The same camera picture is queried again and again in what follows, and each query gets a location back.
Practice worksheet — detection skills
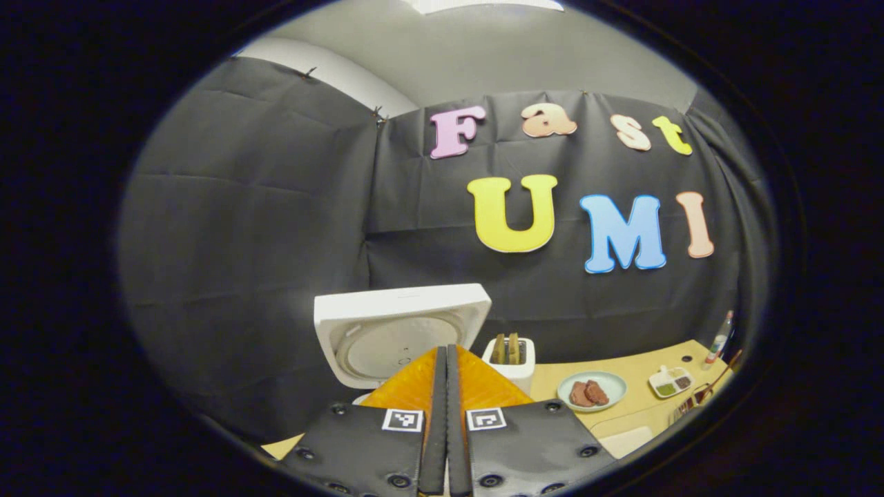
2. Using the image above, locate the clear plastic water bottle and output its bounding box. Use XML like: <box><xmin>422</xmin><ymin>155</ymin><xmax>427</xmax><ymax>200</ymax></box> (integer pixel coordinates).
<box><xmin>704</xmin><ymin>311</ymin><xmax>735</xmax><ymax>364</ymax></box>

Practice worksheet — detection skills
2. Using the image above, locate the white rice cooker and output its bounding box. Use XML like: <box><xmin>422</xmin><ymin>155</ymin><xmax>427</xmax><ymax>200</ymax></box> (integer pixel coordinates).
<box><xmin>314</xmin><ymin>283</ymin><xmax>492</xmax><ymax>407</ymax></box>

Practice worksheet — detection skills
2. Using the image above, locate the ceiling light panel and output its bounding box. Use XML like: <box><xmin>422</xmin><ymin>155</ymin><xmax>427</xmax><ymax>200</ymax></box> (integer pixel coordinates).
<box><xmin>407</xmin><ymin>0</ymin><xmax>564</xmax><ymax>14</ymax></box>

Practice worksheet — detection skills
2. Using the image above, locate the light green plate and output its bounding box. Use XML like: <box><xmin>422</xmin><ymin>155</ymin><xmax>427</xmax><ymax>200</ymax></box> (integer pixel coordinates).
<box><xmin>557</xmin><ymin>371</ymin><xmax>628</xmax><ymax>413</ymax></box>

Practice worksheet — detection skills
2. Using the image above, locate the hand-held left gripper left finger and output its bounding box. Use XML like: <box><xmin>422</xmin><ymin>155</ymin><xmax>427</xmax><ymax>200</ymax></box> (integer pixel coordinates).
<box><xmin>276</xmin><ymin>345</ymin><xmax>448</xmax><ymax>497</ymax></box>

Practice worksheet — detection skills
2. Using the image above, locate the black backdrop cloth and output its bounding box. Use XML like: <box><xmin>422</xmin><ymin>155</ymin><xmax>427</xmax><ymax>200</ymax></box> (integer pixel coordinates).
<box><xmin>117</xmin><ymin>57</ymin><xmax>774</xmax><ymax>442</ymax></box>

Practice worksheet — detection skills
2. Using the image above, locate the white toaster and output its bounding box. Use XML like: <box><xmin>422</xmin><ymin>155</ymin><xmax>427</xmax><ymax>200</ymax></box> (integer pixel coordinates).
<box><xmin>481</xmin><ymin>336</ymin><xmax>537</xmax><ymax>396</ymax></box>

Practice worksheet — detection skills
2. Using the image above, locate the white divided bean dish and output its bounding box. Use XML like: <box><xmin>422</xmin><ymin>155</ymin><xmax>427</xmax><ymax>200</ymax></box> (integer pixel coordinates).
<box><xmin>648</xmin><ymin>364</ymin><xmax>694</xmax><ymax>399</ymax></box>

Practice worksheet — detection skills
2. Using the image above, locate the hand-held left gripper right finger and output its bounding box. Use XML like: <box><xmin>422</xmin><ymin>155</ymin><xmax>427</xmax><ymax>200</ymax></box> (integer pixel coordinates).
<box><xmin>448</xmin><ymin>344</ymin><xmax>617</xmax><ymax>497</ymax></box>

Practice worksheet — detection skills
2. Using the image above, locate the metal wire chopstick holder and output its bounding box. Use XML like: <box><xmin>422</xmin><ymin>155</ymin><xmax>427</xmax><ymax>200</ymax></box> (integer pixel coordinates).
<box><xmin>669</xmin><ymin>383</ymin><xmax>719</xmax><ymax>425</ymax></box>

